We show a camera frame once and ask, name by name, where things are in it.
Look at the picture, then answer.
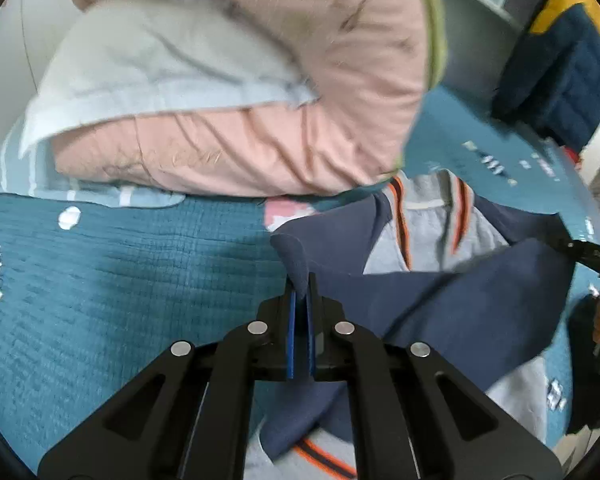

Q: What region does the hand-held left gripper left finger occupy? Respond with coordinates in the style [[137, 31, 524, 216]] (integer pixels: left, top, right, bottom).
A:
[[37, 280, 301, 480]]

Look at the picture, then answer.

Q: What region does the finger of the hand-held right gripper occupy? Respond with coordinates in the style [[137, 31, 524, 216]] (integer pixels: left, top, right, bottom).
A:
[[549, 214, 600, 287]]

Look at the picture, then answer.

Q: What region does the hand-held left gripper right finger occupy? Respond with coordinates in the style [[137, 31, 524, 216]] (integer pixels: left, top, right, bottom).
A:
[[305, 272, 564, 480]]

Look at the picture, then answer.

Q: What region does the navy and grey sweatshirt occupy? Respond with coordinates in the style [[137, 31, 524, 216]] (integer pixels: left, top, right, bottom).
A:
[[259, 169, 577, 480]]

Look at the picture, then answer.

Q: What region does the navy and yellow quilted jacket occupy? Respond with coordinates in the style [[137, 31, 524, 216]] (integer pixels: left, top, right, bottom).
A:
[[492, 0, 600, 152]]

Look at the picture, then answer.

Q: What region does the teal quilted blanket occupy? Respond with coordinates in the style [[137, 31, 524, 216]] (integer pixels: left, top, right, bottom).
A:
[[0, 85, 600, 467]]

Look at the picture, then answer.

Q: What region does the pink quilt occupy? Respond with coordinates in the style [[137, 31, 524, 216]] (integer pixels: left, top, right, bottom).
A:
[[50, 0, 449, 197]]

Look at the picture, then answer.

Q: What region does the pale blue pillow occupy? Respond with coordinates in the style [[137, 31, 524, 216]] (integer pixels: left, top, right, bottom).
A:
[[20, 0, 317, 157]]

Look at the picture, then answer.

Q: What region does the light blue striped sheet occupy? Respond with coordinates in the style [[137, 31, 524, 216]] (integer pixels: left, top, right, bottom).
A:
[[0, 114, 187, 209]]

